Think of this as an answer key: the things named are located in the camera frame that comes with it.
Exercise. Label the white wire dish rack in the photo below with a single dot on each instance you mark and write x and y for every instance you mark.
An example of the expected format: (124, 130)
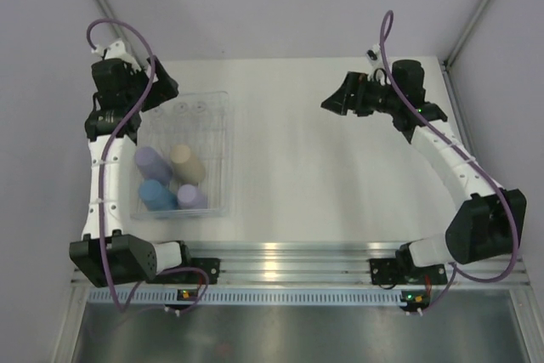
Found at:
(209, 138)

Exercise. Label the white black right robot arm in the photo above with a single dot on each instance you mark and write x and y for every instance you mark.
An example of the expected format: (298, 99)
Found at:
(489, 219)

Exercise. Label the blue plastic cup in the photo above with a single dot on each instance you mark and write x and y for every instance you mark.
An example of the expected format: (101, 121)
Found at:
(157, 197)

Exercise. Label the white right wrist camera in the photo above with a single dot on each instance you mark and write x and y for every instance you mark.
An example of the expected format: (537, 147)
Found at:
(374, 56)

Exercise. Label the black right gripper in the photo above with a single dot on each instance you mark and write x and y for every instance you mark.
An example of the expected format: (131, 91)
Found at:
(356, 85)

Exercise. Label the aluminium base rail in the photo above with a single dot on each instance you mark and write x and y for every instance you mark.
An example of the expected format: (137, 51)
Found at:
(323, 265)

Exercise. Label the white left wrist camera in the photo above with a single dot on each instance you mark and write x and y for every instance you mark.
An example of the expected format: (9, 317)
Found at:
(117, 50)

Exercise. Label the aluminium frame rail right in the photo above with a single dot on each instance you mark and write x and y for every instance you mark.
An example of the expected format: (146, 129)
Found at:
(469, 27)

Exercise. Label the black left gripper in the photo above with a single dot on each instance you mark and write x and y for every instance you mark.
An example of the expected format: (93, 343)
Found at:
(161, 90)

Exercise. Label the lilac plastic cup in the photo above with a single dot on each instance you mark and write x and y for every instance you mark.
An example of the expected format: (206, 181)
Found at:
(152, 165)
(190, 197)

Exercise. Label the aluminium frame rail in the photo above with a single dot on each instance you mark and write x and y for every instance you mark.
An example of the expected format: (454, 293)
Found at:
(106, 11)
(469, 27)

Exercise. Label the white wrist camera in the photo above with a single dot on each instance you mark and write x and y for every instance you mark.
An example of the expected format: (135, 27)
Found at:
(374, 56)
(117, 50)

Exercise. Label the beige plastic cup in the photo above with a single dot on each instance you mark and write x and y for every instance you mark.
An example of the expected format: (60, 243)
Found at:
(186, 166)

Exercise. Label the perforated blue cable duct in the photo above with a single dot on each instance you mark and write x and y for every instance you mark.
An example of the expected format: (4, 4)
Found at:
(283, 297)

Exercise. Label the clear plastic cup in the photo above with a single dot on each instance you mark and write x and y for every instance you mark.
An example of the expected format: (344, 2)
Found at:
(157, 119)
(181, 111)
(199, 109)

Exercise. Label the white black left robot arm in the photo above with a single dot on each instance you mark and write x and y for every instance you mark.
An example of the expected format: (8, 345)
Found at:
(107, 253)

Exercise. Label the aluminium frame rail left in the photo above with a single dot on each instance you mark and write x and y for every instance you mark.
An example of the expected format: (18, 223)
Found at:
(106, 11)

